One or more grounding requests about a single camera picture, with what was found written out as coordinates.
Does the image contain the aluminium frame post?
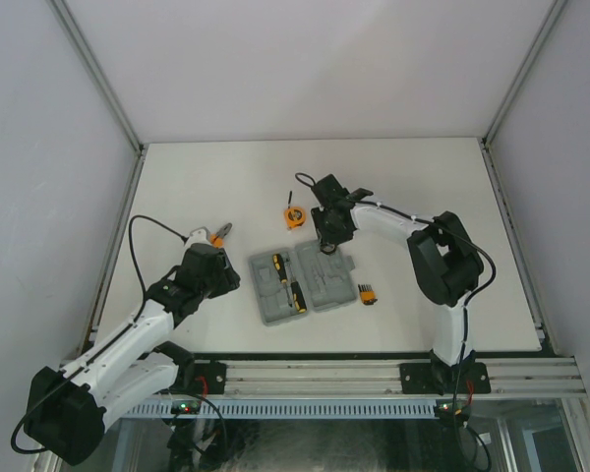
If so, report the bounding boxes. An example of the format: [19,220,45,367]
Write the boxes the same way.
[482,0,569,148]
[47,0,144,156]

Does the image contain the right black camera cable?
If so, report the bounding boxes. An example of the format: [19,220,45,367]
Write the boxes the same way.
[294,171,497,424]

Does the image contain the right aluminium frame post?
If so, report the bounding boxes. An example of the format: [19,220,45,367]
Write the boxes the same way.
[482,0,569,148]

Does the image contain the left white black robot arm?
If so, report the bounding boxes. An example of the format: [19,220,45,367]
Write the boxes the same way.
[13,243,240,465]

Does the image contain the black yellow screwdriver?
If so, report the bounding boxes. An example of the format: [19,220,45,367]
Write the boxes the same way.
[286,280,307,314]
[272,253,288,285]

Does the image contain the aluminium front rail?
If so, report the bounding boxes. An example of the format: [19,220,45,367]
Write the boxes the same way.
[196,357,586,399]

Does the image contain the left aluminium frame post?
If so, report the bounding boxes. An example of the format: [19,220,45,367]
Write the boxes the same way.
[47,0,144,156]

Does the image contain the grey plastic tool case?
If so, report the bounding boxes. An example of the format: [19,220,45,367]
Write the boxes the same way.
[248,240,357,326]

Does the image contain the blue slotted cable duct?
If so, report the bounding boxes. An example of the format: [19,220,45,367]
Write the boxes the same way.
[124,398,438,420]

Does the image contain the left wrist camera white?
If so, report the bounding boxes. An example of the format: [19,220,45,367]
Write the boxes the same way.
[184,227,211,249]

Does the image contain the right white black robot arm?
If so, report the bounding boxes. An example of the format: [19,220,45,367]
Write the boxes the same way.
[310,174,484,392]

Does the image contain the orange hex key set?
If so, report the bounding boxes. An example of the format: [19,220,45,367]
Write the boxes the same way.
[358,284,378,306]

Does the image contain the orange tape measure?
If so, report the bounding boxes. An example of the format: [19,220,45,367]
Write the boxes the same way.
[284,206,306,230]

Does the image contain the orange black pliers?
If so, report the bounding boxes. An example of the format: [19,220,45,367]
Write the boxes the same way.
[209,222,232,248]

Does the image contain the black tape roll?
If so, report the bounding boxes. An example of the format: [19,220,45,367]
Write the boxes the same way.
[320,244,337,255]

